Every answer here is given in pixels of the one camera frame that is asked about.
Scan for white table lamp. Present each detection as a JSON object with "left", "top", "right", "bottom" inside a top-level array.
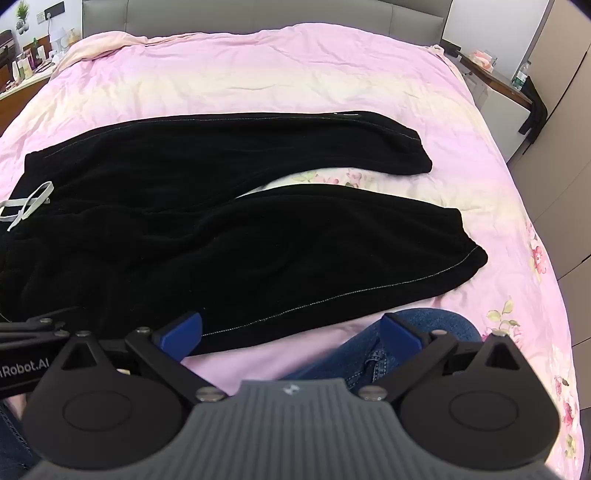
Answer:
[{"left": 51, "top": 28, "right": 77, "bottom": 57}]

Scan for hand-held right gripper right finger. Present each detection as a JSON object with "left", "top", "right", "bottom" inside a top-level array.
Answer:
[{"left": 359, "top": 314, "right": 527, "bottom": 405}]

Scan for pink tissue box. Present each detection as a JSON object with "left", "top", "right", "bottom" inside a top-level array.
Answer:
[{"left": 470, "top": 48, "right": 498, "bottom": 71}]

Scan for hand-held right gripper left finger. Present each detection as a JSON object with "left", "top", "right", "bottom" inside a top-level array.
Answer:
[{"left": 51, "top": 311, "right": 227, "bottom": 404}]

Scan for grey padded headboard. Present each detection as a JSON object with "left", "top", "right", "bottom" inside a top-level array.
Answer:
[{"left": 82, "top": 0, "right": 446, "bottom": 47}]

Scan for wooden dressing desk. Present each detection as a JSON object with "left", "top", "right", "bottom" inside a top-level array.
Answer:
[{"left": 0, "top": 69, "right": 52, "bottom": 136}]

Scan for black pants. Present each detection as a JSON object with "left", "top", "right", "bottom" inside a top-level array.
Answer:
[{"left": 0, "top": 110, "right": 489, "bottom": 357}]

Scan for person's blue jeans leg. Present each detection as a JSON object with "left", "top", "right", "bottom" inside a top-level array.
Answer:
[
  {"left": 295, "top": 308, "right": 482, "bottom": 394},
  {"left": 0, "top": 401, "right": 43, "bottom": 477}
]

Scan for pink floral blanket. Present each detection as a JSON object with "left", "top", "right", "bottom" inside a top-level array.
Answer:
[{"left": 0, "top": 23, "right": 583, "bottom": 472}]

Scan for wooden top white nightstand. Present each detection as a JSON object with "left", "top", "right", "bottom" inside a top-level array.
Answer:
[{"left": 441, "top": 39, "right": 534, "bottom": 162}]

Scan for dark brown cabinet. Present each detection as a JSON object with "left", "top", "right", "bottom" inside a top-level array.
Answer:
[{"left": 0, "top": 30, "right": 16, "bottom": 85}]

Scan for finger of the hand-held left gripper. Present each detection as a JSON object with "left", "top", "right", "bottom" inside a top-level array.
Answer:
[{"left": 0, "top": 310, "right": 71, "bottom": 348}]

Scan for group of toiletry bottles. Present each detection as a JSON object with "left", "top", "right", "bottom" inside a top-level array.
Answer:
[{"left": 11, "top": 39, "right": 52, "bottom": 80}]

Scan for beige wardrobe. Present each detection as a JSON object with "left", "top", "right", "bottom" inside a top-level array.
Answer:
[{"left": 505, "top": 0, "right": 591, "bottom": 280}]

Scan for black hanging cloth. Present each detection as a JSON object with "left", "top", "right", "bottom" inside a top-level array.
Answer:
[{"left": 518, "top": 76, "right": 549, "bottom": 144}]

